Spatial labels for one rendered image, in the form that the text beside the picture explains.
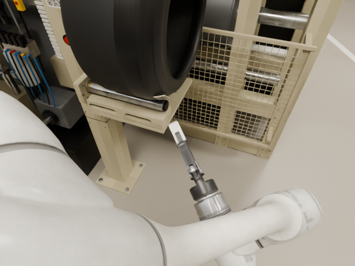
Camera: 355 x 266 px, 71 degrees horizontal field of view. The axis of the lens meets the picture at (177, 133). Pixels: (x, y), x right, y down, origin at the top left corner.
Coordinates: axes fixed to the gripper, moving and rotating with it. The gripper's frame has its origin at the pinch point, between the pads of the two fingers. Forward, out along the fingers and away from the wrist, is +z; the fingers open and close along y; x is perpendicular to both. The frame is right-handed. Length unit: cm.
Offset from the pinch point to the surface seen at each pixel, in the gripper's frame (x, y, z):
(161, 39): 7.7, -14.2, 21.1
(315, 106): 114, 164, 14
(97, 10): -3.6, -23.1, 30.5
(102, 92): -21.7, 15.3, 33.7
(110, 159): -51, 75, 25
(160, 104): -2.3, 14.9, 17.2
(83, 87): -27.6, 13.5, 38.1
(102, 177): -68, 96, 23
